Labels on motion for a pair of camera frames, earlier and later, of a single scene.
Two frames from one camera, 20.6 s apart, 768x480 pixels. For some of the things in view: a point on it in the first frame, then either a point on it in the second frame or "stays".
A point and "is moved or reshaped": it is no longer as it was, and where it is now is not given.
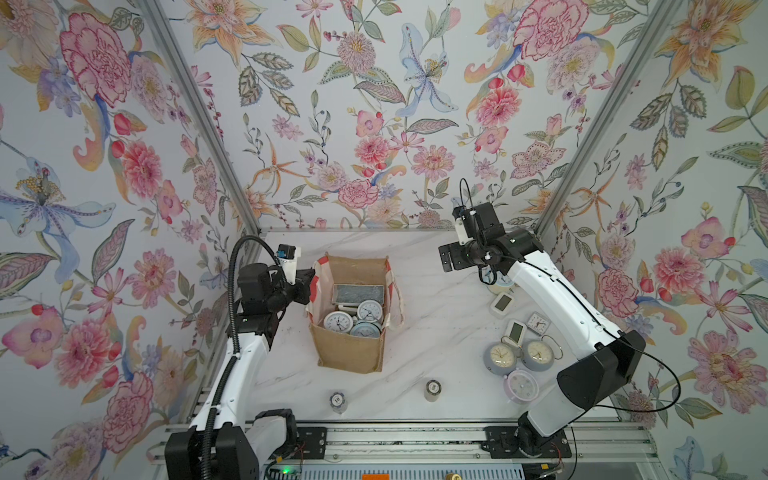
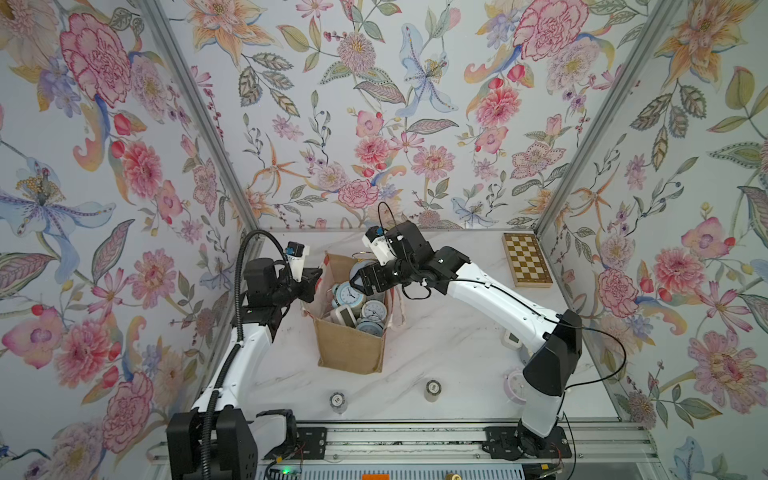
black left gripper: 302,285 stays
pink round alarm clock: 521,386 stays
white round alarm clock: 370,311 stays
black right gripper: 455,251 → 369,274
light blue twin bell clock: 503,280 is moved or reshaped
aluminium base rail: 612,444 stays
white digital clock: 501,304 is moved or reshaped
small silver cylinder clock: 337,402 stays
